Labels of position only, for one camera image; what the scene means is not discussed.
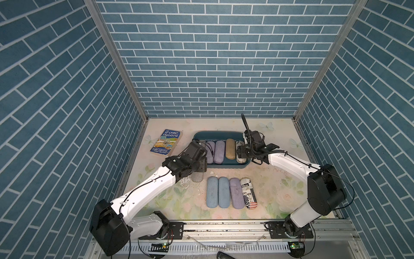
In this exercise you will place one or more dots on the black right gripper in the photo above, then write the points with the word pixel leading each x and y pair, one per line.
pixel 241 152

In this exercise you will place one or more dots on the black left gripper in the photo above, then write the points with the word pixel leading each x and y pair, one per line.
pixel 203 164

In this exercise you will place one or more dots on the world map glasses case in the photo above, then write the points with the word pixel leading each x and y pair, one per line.
pixel 240 159

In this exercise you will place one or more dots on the lilac fabric glasses case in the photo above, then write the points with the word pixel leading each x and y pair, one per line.
pixel 219 152
pixel 210 147

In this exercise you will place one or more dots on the tan fabric glasses case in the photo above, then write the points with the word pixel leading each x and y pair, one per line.
pixel 230 149

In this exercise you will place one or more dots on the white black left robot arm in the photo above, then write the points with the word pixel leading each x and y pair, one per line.
pixel 115 224

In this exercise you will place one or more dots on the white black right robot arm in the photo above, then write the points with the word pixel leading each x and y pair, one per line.
pixel 325 189

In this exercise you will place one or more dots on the dark grey lower glasses case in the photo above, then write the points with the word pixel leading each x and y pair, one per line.
pixel 197 177

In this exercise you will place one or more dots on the light blue glasses case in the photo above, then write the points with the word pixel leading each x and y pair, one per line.
pixel 212 192
pixel 224 192

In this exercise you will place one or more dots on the newspaper flag print glasses case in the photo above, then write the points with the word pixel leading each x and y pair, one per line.
pixel 248 193

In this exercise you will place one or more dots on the lower lilac glasses case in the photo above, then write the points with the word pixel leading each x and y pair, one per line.
pixel 236 193

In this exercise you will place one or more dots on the blue paperback book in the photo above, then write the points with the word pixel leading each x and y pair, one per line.
pixel 166 142

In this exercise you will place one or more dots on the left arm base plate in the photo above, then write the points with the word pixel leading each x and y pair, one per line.
pixel 174 231

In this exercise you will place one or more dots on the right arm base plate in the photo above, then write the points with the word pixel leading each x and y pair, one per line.
pixel 278 230

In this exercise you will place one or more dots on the aluminium mounting rail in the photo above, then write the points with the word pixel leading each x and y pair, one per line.
pixel 252 230

